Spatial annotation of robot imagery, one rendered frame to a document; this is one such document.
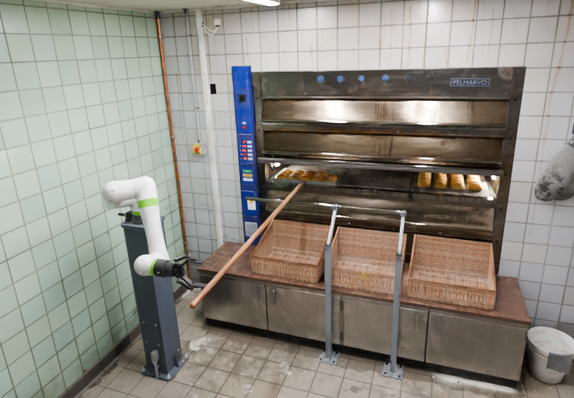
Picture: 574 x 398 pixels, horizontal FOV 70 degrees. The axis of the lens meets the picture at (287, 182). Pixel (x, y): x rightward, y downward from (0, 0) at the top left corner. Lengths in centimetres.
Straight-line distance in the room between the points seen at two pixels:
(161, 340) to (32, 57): 202
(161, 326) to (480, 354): 220
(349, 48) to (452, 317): 200
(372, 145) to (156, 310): 197
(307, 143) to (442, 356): 184
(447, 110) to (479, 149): 35
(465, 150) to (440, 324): 122
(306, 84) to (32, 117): 185
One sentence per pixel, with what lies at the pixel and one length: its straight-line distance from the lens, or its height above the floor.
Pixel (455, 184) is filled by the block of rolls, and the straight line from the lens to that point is 344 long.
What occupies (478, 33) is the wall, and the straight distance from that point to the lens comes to 312.
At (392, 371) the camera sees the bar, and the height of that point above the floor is 2.
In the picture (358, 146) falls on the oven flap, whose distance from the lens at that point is 324.
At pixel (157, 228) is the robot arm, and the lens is 242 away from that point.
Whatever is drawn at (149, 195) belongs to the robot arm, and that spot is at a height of 152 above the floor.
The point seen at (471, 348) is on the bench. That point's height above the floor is 29.
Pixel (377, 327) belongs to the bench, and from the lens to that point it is 323.
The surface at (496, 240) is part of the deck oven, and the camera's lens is 345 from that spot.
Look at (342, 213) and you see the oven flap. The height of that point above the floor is 97.
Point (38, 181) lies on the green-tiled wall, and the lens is 292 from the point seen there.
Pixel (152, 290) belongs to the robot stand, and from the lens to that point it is 306.
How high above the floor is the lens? 226
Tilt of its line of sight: 18 degrees down
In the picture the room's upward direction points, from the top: 2 degrees counter-clockwise
